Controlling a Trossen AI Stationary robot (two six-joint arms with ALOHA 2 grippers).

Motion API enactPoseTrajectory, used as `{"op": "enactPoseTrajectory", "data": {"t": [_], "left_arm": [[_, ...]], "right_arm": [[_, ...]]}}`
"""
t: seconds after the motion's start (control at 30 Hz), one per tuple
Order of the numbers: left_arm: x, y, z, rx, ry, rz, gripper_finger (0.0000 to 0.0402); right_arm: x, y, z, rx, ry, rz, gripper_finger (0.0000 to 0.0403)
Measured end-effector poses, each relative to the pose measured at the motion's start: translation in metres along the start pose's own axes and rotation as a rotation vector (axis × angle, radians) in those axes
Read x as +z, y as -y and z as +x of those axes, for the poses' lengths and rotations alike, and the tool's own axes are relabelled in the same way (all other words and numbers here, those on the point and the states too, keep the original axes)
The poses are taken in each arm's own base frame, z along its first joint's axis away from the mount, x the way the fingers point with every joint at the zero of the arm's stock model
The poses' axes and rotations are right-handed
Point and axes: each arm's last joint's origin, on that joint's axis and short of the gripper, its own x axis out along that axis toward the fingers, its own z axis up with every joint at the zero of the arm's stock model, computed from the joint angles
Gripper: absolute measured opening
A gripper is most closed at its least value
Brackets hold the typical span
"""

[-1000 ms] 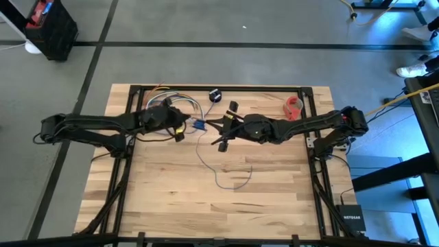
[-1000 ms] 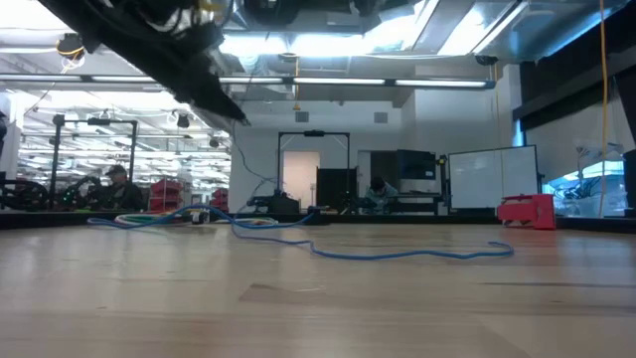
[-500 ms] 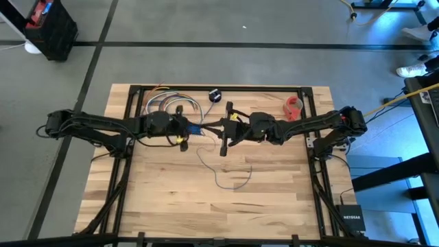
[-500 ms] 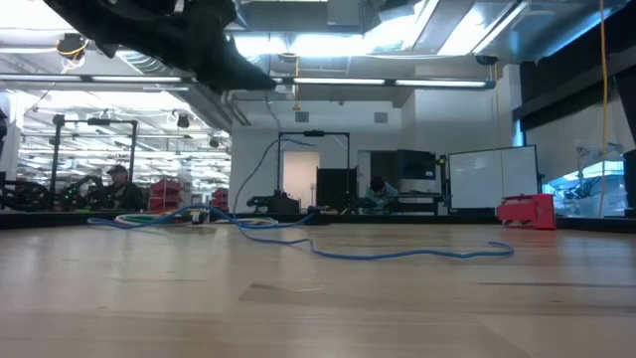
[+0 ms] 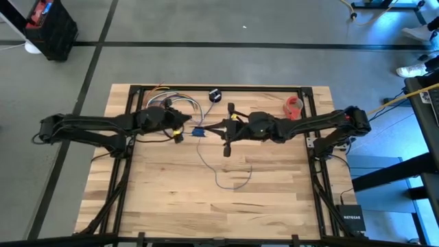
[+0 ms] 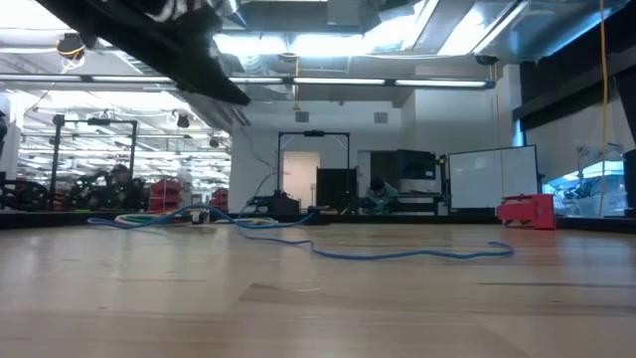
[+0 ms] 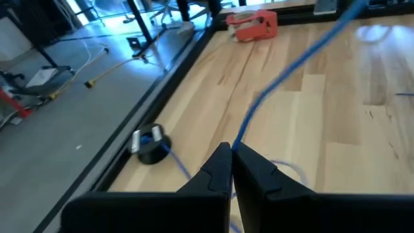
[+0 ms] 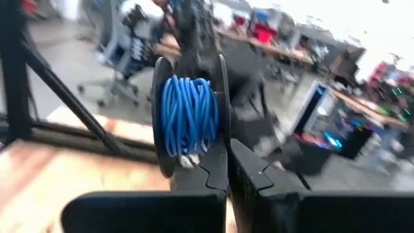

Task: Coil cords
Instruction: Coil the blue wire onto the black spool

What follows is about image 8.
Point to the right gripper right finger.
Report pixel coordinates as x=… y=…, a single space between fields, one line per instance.
x=291 y=212

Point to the red storage bin rack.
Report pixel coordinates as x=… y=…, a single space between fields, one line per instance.
x=381 y=72

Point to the wooden desk grey legs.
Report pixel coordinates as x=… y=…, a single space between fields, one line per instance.
x=365 y=106

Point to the black computer tower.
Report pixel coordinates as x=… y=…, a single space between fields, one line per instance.
x=355 y=140

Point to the black crate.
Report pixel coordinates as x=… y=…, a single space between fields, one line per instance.
x=305 y=155

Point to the black office chair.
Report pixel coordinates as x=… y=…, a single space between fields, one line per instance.
x=119 y=48

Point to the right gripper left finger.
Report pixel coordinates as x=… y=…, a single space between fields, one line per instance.
x=145 y=212

